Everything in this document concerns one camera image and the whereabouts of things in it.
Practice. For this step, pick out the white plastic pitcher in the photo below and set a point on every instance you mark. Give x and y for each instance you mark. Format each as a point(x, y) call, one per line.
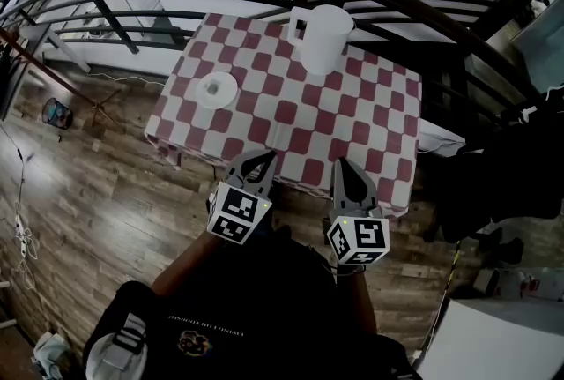
point(324, 45)

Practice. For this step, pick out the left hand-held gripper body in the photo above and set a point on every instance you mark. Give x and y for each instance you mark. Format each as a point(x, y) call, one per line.
point(238, 215)

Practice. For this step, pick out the person's right forearm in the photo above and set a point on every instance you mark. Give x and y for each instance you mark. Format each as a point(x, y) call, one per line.
point(365, 303)

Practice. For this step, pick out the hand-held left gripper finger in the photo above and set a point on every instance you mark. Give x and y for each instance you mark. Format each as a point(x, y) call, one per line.
point(235, 171)
point(269, 180)

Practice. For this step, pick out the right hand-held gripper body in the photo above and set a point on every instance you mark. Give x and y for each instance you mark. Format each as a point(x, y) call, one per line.
point(365, 237)

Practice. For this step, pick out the person's left forearm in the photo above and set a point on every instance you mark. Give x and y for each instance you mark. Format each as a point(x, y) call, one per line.
point(185, 268)

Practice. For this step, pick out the white round plate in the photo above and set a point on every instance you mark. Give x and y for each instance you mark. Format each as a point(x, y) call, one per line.
point(225, 97)

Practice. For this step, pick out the white power strip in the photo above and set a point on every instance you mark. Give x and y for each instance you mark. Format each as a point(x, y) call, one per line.
point(20, 230)

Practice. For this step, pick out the person's black shirt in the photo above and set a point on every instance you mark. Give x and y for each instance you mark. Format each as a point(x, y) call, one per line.
point(264, 303)

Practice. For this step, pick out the white bag red print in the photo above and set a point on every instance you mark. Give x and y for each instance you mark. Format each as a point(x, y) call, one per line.
point(537, 285)

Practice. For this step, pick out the black mesh waste bin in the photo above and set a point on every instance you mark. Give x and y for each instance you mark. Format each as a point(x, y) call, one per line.
point(57, 114)

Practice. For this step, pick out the red white checkered tablecloth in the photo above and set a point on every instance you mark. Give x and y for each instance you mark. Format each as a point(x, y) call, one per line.
point(308, 118)

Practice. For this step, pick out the white table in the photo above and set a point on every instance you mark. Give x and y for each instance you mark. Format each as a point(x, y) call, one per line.
point(493, 347)

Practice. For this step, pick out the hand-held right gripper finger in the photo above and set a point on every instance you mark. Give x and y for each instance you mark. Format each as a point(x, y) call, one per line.
point(337, 202)
point(368, 199)

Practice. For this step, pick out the black jacket pile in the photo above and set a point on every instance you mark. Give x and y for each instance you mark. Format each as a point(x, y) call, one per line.
point(506, 184)

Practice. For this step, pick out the brown wooden coat stand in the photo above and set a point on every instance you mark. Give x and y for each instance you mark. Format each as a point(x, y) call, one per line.
point(44, 63)

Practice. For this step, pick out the pale crumpled cloth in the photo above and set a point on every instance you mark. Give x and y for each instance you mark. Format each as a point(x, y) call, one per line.
point(50, 352)

